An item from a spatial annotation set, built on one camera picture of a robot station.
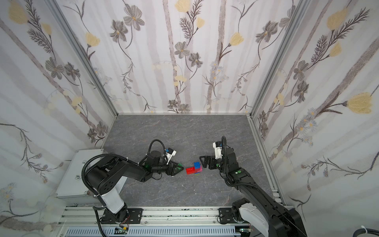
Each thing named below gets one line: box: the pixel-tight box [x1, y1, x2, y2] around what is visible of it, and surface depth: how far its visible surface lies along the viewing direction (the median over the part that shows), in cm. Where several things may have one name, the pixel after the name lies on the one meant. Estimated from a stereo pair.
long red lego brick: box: [185, 166, 195, 175], surface depth 86 cm
